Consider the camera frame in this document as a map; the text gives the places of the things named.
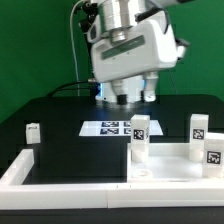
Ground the white marker base plate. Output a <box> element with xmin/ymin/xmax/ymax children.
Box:
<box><xmin>79</xmin><ymin>120</ymin><xmax>163</xmax><ymax>137</ymax></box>

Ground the white square tabletop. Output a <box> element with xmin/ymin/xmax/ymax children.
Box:
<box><xmin>127</xmin><ymin>143</ymin><xmax>224</xmax><ymax>183</ymax></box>

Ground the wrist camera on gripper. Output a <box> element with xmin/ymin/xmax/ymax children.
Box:
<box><xmin>175</xmin><ymin>38</ymin><xmax>190</xmax><ymax>60</ymax></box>

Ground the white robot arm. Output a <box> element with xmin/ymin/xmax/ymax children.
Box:
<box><xmin>87</xmin><ymin>0</ymin><xmax>194</xmax><ymax>108</ymax></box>

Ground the white cable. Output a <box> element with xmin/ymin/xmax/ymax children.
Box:
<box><xmin>69</xmin><ymin>0</ymin><xmax>88</xmax><ymax>84</ymax></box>

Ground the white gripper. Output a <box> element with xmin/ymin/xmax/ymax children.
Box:
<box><xmin>91</xmin><ymin>19</ymin><xmax>177</xmax><ymax>104</ymax></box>

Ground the black cable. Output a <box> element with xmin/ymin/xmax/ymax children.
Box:
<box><xmin>46</xmin><ymin>79</ymin><xmax>101</xmax><ymax>98</ymax></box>

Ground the white U-shaped obstacle fence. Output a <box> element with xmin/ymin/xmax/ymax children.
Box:
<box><xmin>0</xmin><ymin>149</ymin><xmax>224</xmax><ymax>210</ymax></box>

